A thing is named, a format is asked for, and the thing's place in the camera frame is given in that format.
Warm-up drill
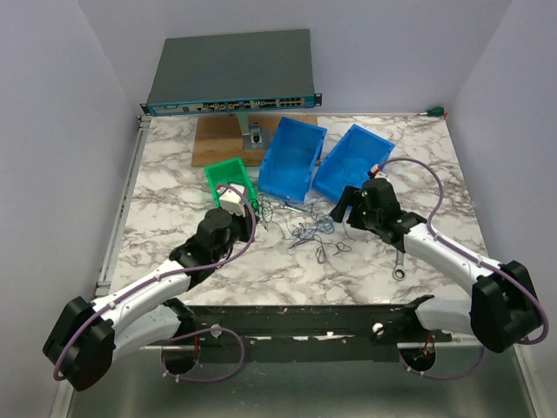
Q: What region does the right blue plastic bin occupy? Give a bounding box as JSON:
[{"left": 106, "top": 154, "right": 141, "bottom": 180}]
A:
[{"left": 312, "top": 125, "right": 395, "bottom": 202}]

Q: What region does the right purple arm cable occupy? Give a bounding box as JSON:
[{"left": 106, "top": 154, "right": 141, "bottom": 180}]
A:
[{"left": 369, "top": 157, "right": 548, "bottom": 380}]

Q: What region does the grey ratchet wrench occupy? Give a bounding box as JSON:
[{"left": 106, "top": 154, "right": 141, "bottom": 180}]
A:
[{"left": 392, "top": 251, "right": 406, "bottom": 281}]

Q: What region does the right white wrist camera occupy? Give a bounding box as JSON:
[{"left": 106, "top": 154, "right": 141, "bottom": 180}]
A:
[{"left": 367, "top": 165, "right": 388, "bottom": 181}]

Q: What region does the chrome combination wrench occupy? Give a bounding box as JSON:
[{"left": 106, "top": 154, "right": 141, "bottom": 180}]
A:
[{"left": 279, "top": 202, "right": 326, "bottom": 221}]

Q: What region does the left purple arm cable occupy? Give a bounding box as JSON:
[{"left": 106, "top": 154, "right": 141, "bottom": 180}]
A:
[{"left": 52, "top": 185, "right": 258, "bottom": 385}]

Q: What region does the blue plastic bin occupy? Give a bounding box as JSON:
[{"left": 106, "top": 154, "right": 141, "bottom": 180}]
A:
[
  {"left": 258, "top": 118, "right": 327, "bottom": 203},
  {"left": 312, "top": 125, "right": 395, "bottom": 202}
]

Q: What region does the wooden base board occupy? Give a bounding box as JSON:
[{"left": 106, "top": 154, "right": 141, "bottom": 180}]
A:
[{"left": 191, "top": 115, "right": 319, "bottom": 168}]

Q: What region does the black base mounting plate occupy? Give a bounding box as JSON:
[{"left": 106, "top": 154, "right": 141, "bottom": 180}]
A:
[{"left": 143, "top": 304, "right": 453, "bottom": 363}]

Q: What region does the purple thin cable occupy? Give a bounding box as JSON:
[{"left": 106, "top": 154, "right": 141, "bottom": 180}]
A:
[{"left": 286, "top": 212, "right": 353, "bottom": 265}]

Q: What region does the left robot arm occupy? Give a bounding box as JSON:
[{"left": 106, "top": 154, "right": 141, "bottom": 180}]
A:
[{"left": 43, "top": 208, "right": 258, "bottom": 391}]

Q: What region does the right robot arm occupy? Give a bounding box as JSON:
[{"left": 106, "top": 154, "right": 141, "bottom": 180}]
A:
[{"left": 331, "top": 179, "right": 547, "bottom": 353}]

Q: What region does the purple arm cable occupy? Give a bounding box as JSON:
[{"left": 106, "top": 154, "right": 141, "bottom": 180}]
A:
[
  {"left": 369, "top": 157, "right": 548, "bottom": 380},
  {"left": 52, "top": 185, "right": 258, "bottom": 385}
]

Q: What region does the grey network switch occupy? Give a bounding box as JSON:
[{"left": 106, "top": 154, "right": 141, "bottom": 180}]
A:
[{"left": 141, "top": 29, "right": 322, "bottom": 117}]

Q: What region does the green handled screwdriver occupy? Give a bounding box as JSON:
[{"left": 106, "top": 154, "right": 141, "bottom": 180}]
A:
[{"left": 419, "top": 106, "right": 447, "bottom": 118}]

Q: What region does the green plastic bin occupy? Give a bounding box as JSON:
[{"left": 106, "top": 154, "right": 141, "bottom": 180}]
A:
[{"left": 205, "top": 157, "right": 258, "bottom": 212}]

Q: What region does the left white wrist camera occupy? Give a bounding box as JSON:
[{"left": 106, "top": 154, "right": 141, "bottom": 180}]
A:
[{"left": 217, "top": 187, "right": 245, "bottom": 217}]

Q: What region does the left blue plastic bin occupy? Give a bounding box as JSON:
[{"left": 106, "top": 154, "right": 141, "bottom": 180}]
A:
[{"left": 258, "top": 118, "right": 327, "bottom": 203}]

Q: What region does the aluminium side rail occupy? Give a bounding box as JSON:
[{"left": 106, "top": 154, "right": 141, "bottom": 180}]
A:
[{"left": 94, "top": 116, "right": 151, "bottom": 297}]

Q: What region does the grey metal stand bracket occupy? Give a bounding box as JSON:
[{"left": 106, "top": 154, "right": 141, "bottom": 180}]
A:
[{"left": 236, "top": 112, "right": 272, "bottom": 151}]

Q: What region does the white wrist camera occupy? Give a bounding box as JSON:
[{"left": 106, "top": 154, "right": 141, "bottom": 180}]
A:
[
  {"left": 217, "top": 187, "right": 245, "bottom": 217},
  {"left": 367, "top": 165, "right": 388, "bottom": 181}
]

